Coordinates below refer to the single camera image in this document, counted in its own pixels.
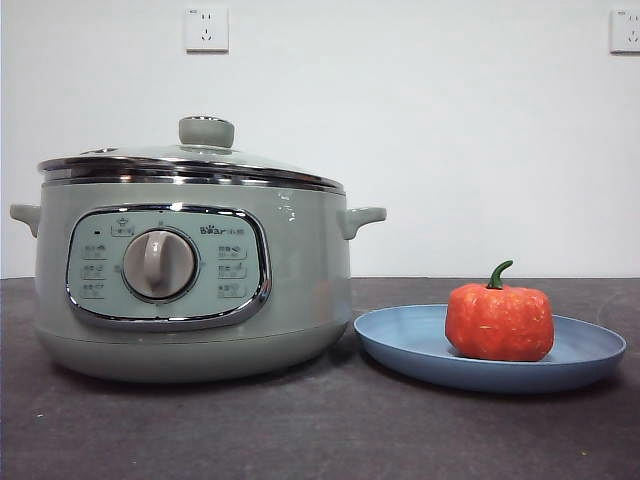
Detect glass lid with round knob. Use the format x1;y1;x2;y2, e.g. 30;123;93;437
37;115;347;194

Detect orange toy pumpkin green stem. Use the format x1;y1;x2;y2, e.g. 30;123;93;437
444;259;555;362

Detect pale green electric steamer pot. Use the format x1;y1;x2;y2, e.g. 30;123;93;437
8;173;389;385

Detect blue round plate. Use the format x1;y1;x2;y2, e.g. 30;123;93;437
353;303;628;395

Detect white wall socket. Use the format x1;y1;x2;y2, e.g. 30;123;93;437
608;8;640;56
185;6;231;54

